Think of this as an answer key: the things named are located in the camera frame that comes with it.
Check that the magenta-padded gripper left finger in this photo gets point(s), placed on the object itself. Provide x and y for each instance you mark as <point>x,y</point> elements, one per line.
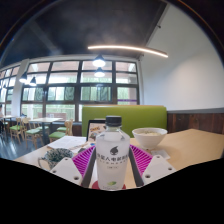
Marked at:
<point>81,160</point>

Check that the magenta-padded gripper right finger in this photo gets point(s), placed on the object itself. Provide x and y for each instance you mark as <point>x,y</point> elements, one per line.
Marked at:
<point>143,160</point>

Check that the clear plastic water bottle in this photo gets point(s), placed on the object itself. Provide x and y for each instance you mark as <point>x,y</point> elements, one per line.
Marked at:
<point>112,156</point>

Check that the white ceramic bowl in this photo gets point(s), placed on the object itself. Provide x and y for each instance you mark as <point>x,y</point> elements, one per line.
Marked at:
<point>149,138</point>

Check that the white paper sheet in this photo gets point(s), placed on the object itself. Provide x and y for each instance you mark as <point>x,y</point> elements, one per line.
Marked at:
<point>66,142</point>

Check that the green speckled enamel mug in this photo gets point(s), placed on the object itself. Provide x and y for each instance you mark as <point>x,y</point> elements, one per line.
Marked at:
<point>56,156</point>

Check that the black-framed picture stand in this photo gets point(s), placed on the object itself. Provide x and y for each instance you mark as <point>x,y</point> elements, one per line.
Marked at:
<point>96,130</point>

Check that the green-seated wooden chairs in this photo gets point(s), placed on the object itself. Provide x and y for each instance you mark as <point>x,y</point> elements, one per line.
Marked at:
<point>56,134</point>

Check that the green upholstered bench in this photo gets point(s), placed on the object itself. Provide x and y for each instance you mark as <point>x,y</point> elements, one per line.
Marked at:
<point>143,116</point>

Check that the wooden dining table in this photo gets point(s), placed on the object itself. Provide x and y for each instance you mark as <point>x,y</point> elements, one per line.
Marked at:
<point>45,120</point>

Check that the black pendant lamps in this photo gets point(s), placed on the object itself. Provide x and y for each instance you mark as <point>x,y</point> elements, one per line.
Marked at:
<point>99,62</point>

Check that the long linear ceiling light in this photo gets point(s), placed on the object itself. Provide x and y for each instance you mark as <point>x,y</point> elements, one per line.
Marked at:
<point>130,48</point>

